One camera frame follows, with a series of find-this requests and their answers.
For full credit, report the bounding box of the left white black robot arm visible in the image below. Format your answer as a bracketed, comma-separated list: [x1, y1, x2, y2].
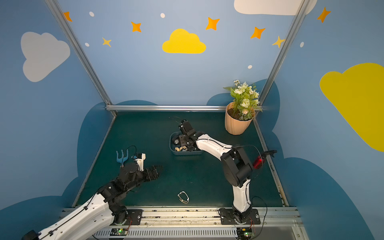
[22, 163, 163, 240]

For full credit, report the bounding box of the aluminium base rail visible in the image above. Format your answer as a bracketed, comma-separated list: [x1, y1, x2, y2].
[88, 207, 309, 240]

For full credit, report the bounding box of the peach ribbed flower pot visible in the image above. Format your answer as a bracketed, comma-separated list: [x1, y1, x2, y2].
[225, 102, 256, 135]

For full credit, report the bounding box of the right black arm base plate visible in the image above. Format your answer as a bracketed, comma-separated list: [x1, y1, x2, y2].
[218, 208, 261, 225]

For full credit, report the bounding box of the aluminium frame left post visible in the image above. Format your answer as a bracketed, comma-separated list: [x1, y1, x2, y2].
[45, 0, 113, 107]

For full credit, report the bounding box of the beige square watch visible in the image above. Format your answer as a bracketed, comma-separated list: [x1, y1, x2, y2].
[175, 146, 186, 152]

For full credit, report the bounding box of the red spray bottle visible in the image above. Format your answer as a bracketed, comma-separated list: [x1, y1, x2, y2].
[253, 150, 277, 170]

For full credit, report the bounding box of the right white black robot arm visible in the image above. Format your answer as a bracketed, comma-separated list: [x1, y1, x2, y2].
[179, 120, 254, 224]

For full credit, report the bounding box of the silver bracelet watch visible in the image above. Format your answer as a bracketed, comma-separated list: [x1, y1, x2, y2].
[178, 191, 190, 204]

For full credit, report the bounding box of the left green circuit board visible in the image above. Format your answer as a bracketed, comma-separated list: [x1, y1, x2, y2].
[110, 228, 129, 237]

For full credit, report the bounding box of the artificial white flower plant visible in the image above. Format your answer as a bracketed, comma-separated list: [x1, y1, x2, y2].
[224, 80, 262, 121]

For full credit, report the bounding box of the aluminium frame back bar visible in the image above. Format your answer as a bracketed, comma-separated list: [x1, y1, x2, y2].
[106, 105, 227, 112]

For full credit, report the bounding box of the blue plastic storage box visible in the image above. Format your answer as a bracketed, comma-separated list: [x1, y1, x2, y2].
[169, 132, 204, 156]

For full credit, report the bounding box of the black band smartwatch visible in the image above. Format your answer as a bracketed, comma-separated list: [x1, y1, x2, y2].
[172, 136, 180, 145]

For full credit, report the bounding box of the green circuit board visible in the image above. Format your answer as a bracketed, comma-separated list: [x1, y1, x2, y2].
[110, 228, 129, 237]
[237, 228, 254, 240]

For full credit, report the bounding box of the blue garden fork wooden handle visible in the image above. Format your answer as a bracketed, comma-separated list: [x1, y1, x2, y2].
[116, 149, 129, 168]

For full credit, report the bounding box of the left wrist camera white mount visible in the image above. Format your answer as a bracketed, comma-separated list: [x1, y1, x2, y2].
[133, 153, 146, 172]

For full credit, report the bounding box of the right green circuit board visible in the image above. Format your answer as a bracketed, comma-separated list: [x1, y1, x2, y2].
[237, 228, 254, 240]

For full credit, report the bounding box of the aluminium frame post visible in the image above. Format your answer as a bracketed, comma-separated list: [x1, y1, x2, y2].
[45, 0, 113, 107]
[259, 0, 311, 106]

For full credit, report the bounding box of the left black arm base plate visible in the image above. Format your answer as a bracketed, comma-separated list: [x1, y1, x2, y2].
[113, 209, 143, 226]

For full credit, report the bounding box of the aluminium frame right post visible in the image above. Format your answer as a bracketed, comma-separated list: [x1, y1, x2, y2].
[259, 0, 311, 106]

